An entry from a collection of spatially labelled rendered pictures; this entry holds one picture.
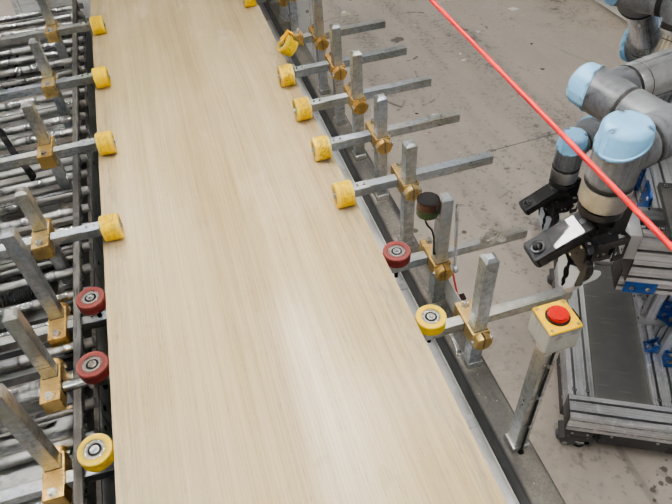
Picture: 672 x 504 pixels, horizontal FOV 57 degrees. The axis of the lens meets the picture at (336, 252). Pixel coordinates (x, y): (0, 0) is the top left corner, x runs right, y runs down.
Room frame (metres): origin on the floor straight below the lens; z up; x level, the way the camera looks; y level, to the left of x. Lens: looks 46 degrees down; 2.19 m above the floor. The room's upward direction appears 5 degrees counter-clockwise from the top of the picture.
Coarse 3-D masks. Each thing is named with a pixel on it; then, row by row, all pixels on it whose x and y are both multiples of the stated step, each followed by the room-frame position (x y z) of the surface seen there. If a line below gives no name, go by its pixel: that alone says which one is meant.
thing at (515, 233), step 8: (504, 232) 1.30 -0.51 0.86; (512, 232) 1.30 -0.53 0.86; (520, 232) 1.30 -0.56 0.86; (464, 240) 1.28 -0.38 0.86; (472, 240) 1.28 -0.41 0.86; (512, 240) 1.29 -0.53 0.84; (464, 248) 1.25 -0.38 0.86; (472, 248) 1.26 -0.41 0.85; (480, 248) 1.27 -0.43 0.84; (416, 256) 1.23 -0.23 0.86; (424, 256) 1.23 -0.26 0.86; (448, 256) 1.24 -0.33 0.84; (408, 264) 1.21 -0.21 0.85; (416, 264) 1.22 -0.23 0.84; (424, 264) 1.22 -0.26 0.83; (392, 272) 1.20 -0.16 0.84
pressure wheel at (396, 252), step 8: (384, 248) 1.23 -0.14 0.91; (392, 248) 1.23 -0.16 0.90; (400, 248) 1.23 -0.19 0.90; (408, 248) 1.22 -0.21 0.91; (384, 256) 1.20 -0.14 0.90; (392, 256) 1.20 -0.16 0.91; (400, 256) 1.19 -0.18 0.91; (408, 256) 1.19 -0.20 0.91; (392, 264) 1.18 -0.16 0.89; (400, 264) 1.18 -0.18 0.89
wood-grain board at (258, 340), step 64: (128, 0) 3.08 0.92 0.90; (192, 0) 3.02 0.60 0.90; (128, 64) 2.43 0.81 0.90; (192, 64) 2.39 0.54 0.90; (256, 64) 2.35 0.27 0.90; (128, 128) 1.95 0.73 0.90; (192, 128) 1.92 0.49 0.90; (256, 128) 1.89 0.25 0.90; (128, 192) 1.58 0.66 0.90; (192, 192) 1.56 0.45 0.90; (256, 192) 1.53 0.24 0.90; (320, 192) 1.51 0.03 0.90; (128, 256) 1.29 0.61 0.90; (192, 256) 1.27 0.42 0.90; (256, 256) 1.25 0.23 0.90; (320, 256) 1.23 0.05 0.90; (128, 320) 1.05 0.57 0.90; (192, 320) 1.03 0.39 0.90; (256, 320) 1.01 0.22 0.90; (320, 320) 1.00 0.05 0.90; (384, 320) 0.98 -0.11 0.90; (128, 384) 0.85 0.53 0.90; (192, 384) 0.83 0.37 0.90; (256, 384) 0.82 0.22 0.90; (320, 384) 0.80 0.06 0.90; (384, 384) 0.79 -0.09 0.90; (128, 448) 0.68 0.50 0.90; (192, 448) 0.66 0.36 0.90; (256, 448) 0.65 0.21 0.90; (320, 448) 0.64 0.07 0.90; (384, 448) 0.63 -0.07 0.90; (448, 448) 0.62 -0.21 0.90
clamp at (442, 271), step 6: (420, 240) 1.29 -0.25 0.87; (420, 246) 1.28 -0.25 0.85; (426, 246) 1.26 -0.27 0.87; (426, 252) 1.24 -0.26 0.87; (432, 258) 1.21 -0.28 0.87; (426, 264) 1.23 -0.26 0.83; (432, 264) 1.19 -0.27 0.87; (438, 264) 1.19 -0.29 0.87; (444, 264) 1.18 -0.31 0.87; (450, 264) 1.19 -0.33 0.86; (432, 270) 1.19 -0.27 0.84; (438, 270) 1.17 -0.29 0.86; (444, 270) 1.16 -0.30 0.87; (450, 270) 1.17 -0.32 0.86; (438, 276) 1.16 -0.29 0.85; (444, 276) 1.16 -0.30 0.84; (450, 276) 1.17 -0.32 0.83
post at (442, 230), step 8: (448, 192) 1.22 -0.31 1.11; (440, 200) 1.20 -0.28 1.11; (448, 200) 1.19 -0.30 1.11; (440, 208) 1.19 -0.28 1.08; (448, 208) 1.19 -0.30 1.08; (440, 216) 1.19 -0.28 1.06; (448, 216) 1.19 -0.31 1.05; (440, 224) 1.19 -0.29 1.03; (448, 224) 1.19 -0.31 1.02; (440, 232) 1.19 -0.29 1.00; (448, 232) 1.19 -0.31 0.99; (440, 240) 1.19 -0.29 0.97; (448, 240) 1.19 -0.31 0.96; (432, 248) 1.22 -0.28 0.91; (440, 248) 1.19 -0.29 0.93; (448, 248) 1.19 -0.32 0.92; (432, 256) 1.21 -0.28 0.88; (440, 256) 1.19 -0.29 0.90; (432, 280) 1.20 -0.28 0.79; (432, 288) 1.20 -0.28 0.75; (440, 288) 1.19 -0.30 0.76; (432, 296) 1.19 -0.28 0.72
